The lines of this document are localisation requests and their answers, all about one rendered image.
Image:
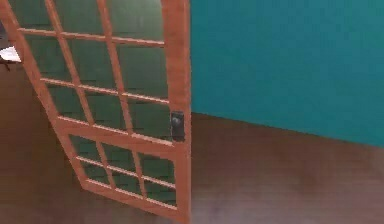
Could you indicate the orange wooden glass-paned door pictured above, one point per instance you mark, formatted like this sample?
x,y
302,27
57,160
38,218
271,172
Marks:
x,y
176,66

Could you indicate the white and black table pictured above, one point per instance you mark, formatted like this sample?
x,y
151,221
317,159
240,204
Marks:
x,y
10,54

